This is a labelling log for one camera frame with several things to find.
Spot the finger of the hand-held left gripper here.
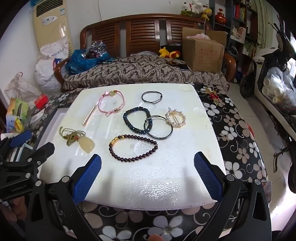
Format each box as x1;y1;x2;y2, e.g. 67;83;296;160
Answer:
25;142;55;167
10;130;32;147

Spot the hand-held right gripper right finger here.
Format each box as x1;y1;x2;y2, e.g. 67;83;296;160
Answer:
194;152;272;241

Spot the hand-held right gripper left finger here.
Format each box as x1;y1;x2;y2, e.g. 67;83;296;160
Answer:
25;153;102;241

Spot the round pearl hair clip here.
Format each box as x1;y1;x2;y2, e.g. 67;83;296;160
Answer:
165;107;186;127

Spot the small black hair tie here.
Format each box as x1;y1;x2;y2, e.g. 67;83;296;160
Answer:
142;91;163;104

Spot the colourful printed box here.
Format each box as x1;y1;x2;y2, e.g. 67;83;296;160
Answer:
6;97;30;133

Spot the small red box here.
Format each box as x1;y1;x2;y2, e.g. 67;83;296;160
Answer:
34;94;48;108

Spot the white foam board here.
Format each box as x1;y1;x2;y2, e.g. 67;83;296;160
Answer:
38;83;227;205

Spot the clear plastic bag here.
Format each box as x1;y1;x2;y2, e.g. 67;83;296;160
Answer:
4;72;41;100

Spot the rhinestone bar hair clip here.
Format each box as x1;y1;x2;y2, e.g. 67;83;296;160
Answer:
81;105;96;126

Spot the white woven sack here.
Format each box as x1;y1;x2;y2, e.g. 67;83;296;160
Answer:
35;37;70;94

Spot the red and gold ornament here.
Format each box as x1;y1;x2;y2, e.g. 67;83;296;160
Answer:
203;88;221;106

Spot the blue plastic bag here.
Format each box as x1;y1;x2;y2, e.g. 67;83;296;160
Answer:
65;49;111;75

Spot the plastic bag of cups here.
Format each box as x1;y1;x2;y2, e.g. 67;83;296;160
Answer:
262;67;296;114

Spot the shiny patterned foil bag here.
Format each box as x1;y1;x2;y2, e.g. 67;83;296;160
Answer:
84;40;108;58

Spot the cream standing air conditioner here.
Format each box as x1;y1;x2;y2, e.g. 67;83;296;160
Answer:
32;0;73;57

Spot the brown cardboard box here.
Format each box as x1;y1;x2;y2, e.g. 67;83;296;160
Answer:
181;27;228;73

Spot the brown patterned sofa cushion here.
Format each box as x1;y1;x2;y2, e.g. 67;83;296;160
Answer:
61;54;229;93

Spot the yellow and red plush toy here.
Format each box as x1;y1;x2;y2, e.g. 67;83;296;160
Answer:
159;47;181;59

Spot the white and black scooter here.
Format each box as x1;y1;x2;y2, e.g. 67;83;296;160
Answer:
239;16;296;194

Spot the black box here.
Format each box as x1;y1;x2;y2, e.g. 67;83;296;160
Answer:
160;44;183;56

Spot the pink cloth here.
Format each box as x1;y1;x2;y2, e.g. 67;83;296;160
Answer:
186;33;212;40

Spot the dark storage shelf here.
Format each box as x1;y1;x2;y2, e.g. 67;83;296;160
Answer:
209;0;259;82

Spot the wooden slatted sofa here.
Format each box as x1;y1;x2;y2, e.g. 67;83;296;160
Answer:
54;13;237;85

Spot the red vase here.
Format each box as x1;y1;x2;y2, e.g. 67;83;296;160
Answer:
215;8;228;25

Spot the small yellow plush toy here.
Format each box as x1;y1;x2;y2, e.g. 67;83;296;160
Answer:
201;7;213;19

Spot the green and white plush toy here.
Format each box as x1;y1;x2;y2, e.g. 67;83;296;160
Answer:
180;2;193;15

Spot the jade pendant green cord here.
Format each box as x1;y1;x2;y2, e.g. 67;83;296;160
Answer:
60;126;96;154

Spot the dark red bead bracelet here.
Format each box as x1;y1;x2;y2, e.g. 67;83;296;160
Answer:
109;135;159;162

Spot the large black hair tie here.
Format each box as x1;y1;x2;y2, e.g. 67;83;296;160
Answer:
143;115;174;139

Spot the dark blue beaded bracelet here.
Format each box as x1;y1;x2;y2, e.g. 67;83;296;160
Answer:
123;107;153;135

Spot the pink cord bracelet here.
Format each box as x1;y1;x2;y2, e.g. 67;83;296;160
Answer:
98;91;124;115

